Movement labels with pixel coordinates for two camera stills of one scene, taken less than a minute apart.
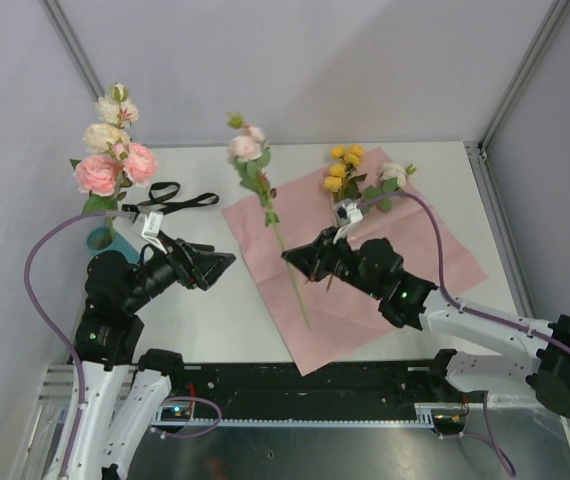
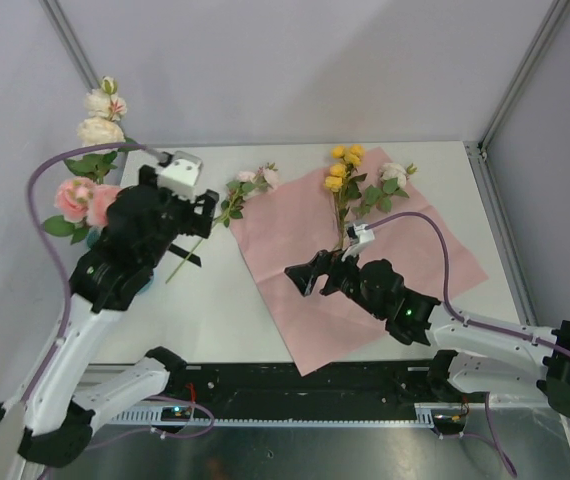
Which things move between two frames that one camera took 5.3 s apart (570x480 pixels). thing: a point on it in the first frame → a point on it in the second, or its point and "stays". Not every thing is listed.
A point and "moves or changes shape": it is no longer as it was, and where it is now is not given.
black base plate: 272,388 stays
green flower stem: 110,160 moves or changes shape
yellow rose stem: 342,181 stays
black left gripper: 196,261 → 196,223
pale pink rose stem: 247,149 → 264,178
